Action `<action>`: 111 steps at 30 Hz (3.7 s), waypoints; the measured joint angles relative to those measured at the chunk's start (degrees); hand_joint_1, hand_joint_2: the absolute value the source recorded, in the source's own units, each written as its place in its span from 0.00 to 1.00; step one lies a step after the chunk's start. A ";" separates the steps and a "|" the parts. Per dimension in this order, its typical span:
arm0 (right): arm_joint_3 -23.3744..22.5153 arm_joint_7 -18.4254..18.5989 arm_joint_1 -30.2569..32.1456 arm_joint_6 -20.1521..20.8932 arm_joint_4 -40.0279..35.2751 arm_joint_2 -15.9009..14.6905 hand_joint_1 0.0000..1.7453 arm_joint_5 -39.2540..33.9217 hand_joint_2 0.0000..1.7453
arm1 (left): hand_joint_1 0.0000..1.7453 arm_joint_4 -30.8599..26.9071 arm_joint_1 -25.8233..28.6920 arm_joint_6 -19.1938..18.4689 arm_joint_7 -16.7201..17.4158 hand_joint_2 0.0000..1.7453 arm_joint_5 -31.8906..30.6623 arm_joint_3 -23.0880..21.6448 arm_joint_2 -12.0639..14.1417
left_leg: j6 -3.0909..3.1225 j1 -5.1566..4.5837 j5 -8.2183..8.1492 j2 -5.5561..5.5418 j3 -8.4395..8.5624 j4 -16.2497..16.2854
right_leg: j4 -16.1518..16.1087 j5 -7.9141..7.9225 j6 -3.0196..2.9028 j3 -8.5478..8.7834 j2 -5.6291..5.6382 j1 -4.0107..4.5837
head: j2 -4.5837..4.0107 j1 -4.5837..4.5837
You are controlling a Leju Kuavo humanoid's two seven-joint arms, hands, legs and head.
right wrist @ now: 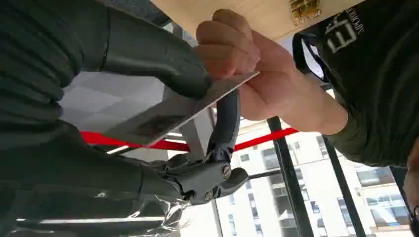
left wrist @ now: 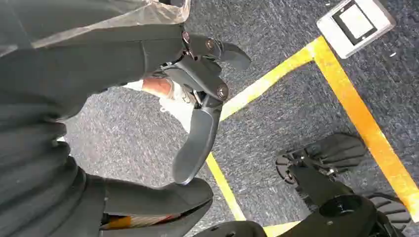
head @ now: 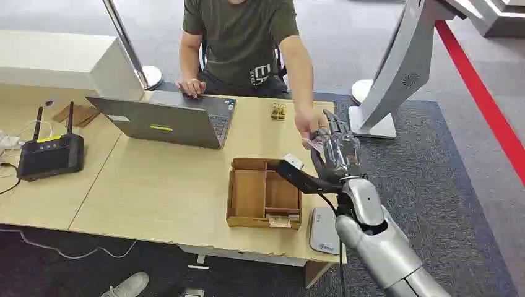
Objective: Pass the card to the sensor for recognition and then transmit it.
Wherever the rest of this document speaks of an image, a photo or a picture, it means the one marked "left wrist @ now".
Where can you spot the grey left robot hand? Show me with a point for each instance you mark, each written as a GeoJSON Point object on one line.
{"type": "Point", "coordinates": [98, 65]}

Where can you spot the translucent plastic bag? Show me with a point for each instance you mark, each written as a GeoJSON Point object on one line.
{"type": "Point", "coordinates": [154, 13]}

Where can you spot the ribbed grey left arm sleeve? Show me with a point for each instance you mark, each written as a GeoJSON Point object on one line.
{"type": "Point", "coordinates": [32, 183]}

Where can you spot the narrow yellow floor tape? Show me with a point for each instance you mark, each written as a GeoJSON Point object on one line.
{"type": "Point", "coordinates": [226, 189]}

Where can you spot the black robot foot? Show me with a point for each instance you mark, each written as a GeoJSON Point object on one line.
{"type": "Point", "coordinates": [391, 209]}
{"type": "Point", "coordinates": [330, 153]}

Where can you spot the grey metal floor socket plate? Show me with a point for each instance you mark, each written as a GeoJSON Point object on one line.
{"type": "Point", "coordinates": [355, 26]}

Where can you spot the wide yellow floor tape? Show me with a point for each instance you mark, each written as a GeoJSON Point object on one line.
{"type": "Point", "coordinates": [356, 111]}

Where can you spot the black robot leg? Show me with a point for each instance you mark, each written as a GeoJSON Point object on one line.
{"type": "Point", "coordinates": [330, 209]}

